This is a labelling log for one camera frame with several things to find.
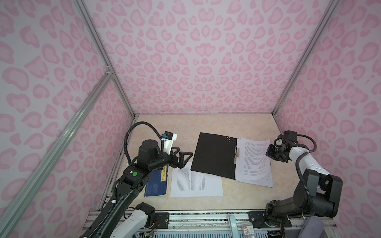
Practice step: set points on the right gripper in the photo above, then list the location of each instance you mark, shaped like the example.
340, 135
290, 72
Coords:
270, 153

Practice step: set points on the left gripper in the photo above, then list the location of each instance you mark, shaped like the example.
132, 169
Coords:
181, 163

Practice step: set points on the printed paper sheet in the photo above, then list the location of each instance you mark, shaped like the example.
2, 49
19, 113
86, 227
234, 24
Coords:
188, 183

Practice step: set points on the orange and black folder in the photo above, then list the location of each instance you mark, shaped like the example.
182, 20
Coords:
215, 155

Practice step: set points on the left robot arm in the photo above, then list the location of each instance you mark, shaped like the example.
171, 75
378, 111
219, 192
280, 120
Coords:
125, 189

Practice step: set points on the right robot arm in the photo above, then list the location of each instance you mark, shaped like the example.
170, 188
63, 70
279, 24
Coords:
317, 193

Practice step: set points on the blue book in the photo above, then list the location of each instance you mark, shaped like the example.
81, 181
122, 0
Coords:
158, 184

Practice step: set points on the small red label bag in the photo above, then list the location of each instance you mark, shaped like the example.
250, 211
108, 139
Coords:
248, 230

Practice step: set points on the grey cloth roll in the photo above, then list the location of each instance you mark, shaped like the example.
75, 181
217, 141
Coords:
312, 228

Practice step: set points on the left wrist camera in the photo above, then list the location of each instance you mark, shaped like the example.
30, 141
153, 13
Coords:
150, 150

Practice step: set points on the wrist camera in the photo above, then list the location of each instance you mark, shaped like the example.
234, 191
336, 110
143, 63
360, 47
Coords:
288, 137
150, 150

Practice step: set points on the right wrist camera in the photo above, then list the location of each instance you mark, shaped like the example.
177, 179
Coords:
288, 137

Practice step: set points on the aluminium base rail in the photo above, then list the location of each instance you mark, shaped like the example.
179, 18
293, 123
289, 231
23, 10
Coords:
215, 224

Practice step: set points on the light blue handle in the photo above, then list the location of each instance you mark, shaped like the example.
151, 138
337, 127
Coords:
233, 226

